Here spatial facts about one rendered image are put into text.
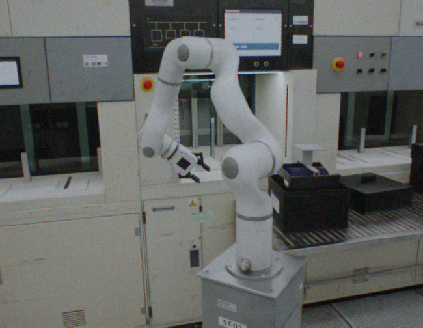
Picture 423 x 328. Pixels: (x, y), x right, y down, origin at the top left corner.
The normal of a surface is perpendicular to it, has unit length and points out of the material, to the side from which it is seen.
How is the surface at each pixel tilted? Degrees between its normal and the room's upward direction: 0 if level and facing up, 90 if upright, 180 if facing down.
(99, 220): 90
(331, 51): 90
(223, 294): 90
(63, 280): 90
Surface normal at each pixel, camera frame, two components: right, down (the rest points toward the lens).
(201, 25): 0.22, 0.22
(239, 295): -0.53, 0.21
